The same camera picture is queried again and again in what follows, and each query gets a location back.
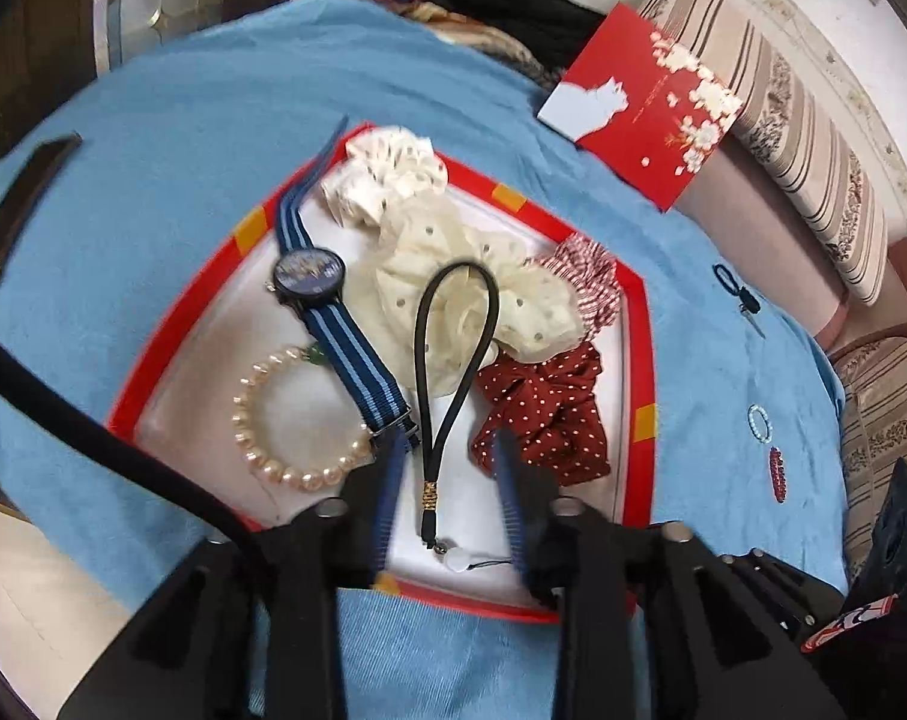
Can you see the long striped floral pillow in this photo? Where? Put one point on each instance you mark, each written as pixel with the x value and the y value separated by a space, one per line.
pixel 783 105

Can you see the blue striped wristwatch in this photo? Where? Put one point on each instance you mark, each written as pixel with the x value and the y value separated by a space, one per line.
pixel 307 274

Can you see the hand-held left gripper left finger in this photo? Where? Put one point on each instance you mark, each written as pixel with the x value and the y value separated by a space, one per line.
pixel 389 495

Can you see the silver metal frame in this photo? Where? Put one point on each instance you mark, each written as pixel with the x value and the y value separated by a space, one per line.
pixel 127 0

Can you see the dark wooden cabinet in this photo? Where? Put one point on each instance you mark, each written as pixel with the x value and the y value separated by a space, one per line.
pixel 18 52

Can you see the red polka dot scrunchie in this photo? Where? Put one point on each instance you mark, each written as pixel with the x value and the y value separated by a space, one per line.
pixel 551 405

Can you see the cream dotted scrunchie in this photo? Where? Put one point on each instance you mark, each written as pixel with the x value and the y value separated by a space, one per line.
pixel 423 255

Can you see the red box with white inside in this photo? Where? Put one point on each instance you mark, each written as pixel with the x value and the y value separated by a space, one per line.
pixel 190 367

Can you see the pink sofa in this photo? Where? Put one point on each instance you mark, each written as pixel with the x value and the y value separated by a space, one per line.
pixel 768 240

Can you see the blue blanket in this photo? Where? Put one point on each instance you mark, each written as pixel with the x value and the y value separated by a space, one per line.
pixel 160 127

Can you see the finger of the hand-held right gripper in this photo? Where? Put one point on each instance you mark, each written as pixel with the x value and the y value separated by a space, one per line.
pixel 783 592

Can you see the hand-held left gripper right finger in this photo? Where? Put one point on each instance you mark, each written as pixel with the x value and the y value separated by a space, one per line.
pixel 509 495

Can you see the black rectangular object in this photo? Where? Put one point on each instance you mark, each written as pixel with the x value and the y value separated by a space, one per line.
pixel 29 187

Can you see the red plaid scrunchie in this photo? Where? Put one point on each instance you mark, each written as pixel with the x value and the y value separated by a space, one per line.
pixel 592 277

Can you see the red lid with white flowers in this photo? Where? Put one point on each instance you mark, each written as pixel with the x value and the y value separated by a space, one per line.
pixel 633 135

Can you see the small black clip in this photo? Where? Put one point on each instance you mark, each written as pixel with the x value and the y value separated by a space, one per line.
pixel 734 291

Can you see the wide striped floral pillow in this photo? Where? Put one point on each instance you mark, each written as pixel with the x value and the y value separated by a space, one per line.
pixel 881 405

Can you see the white cherry print scrunchie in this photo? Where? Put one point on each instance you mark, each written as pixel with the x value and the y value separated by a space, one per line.
pixel 393 172

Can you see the pile of dark clothes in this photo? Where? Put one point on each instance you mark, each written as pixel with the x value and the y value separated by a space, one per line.
pixel 513 7

